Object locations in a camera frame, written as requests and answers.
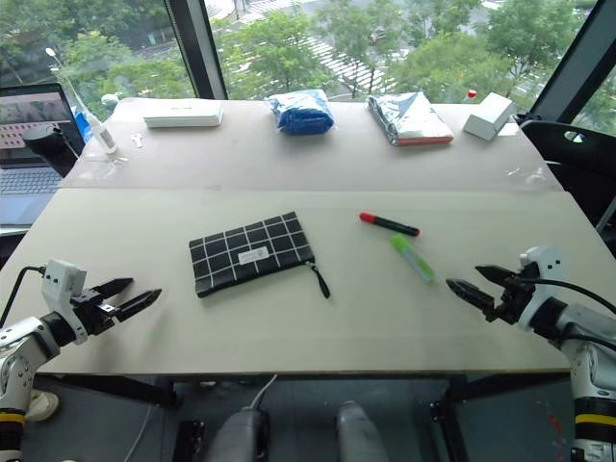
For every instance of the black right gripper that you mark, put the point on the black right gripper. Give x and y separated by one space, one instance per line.
515 296

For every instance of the red white small cup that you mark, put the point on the red white small cup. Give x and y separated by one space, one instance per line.
472 94

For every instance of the laptop computer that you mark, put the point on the laptop computer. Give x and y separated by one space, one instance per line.
29 154

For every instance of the white sneaker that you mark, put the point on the white sneaker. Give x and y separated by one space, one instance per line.
42 405

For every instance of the black white grid pencil case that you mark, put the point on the black white grid pencil case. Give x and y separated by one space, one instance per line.
252 253

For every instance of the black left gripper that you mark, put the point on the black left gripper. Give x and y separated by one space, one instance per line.
93 309

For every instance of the white glue tube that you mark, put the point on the white glue tube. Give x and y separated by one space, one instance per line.
101 132

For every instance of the grey rounded robot leg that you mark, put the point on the grey rounded robot leg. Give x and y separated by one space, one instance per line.
358 433
240 433

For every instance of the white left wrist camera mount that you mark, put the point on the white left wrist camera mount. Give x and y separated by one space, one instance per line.
61 281

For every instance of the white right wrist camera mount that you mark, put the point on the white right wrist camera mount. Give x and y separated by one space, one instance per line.
543 269

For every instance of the silver foil package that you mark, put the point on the silver foil package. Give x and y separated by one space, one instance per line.
409 120

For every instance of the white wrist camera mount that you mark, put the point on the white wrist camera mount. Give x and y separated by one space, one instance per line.
61 281
543 269

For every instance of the blue plastic bag bundle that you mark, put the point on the blue plastic bag bundle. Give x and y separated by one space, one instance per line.
300 111

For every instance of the black marker with red cap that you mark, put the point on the black marker with red cap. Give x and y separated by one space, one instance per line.
389 224

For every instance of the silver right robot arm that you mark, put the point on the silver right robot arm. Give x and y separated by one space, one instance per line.
584 353

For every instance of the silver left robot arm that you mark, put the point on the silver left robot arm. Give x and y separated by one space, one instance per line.
21 353

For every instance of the black chair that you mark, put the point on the black chair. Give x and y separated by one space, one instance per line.
572 154

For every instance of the small white key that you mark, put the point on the small white key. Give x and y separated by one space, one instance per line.
137 140

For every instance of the green highlighter pen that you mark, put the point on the green highlighter pen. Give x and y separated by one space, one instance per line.
411 257

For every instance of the small white cardboard box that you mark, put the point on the small white cardboard box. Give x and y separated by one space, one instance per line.
488 118

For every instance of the flat white box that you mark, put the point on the flat white box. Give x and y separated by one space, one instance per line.
184 113

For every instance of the black cylindrical speaker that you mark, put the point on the black cylindrical speaker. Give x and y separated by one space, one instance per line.
45 146

